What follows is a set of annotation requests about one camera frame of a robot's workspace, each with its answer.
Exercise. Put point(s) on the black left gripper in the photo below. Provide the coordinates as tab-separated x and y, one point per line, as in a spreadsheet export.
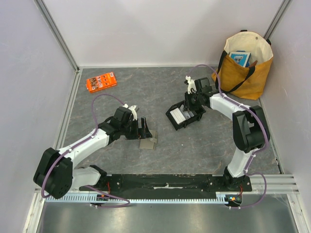
139	133

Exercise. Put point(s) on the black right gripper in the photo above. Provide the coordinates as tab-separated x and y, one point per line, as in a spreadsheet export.
188	104

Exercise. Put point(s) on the beige leather card holder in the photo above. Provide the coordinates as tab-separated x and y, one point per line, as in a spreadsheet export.
149	143

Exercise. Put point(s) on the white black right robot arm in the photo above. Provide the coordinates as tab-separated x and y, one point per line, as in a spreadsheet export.
250	133

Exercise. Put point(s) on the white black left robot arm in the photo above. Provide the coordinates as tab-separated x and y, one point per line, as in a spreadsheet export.
57	171

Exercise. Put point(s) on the black card tray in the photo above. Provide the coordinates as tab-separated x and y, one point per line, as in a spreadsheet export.
191	116

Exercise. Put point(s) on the white card stack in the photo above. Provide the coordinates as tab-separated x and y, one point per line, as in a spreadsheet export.
177	116

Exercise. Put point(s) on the orange card box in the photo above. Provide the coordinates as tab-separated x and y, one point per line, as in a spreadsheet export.
101	82

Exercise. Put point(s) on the yellow canvas tote bag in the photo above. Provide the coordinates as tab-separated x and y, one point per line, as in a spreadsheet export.
244	82

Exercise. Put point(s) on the blue book in bag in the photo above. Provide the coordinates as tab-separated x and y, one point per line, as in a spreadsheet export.
241	57

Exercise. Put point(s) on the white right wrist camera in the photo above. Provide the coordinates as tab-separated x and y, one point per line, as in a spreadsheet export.
191	89

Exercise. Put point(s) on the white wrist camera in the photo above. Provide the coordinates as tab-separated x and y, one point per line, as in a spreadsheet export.
134	109
191	89

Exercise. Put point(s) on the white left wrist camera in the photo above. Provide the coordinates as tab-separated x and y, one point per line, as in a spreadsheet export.
134	109

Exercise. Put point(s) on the light blue cable duct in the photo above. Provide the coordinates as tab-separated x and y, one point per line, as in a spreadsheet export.
93	197

